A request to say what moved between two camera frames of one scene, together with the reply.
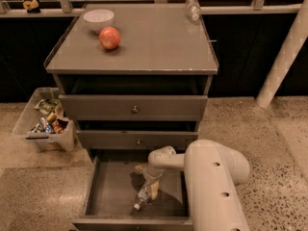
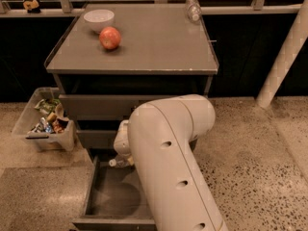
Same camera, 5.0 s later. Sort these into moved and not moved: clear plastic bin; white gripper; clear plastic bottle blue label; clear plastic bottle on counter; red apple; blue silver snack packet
Moved: clear plastic bottle blue label; white gripper
Not moved: clear plastic bin; clear plastic bottle on counter; blue silver snack packet; red apple
